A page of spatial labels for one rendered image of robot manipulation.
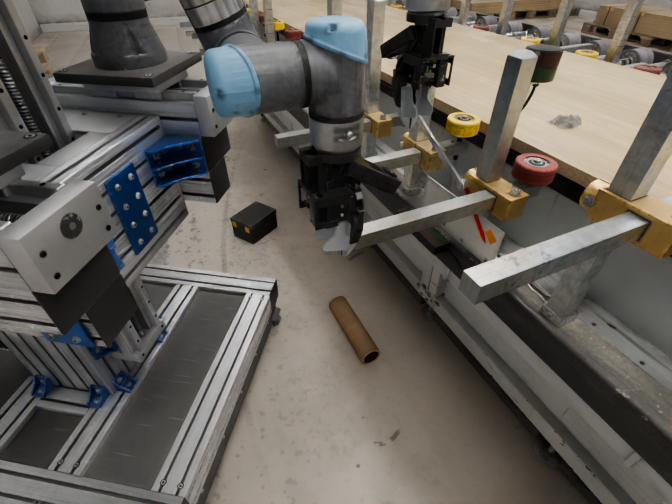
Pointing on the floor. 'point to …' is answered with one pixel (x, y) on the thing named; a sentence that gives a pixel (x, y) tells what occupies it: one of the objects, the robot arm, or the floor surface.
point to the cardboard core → (354, 330)
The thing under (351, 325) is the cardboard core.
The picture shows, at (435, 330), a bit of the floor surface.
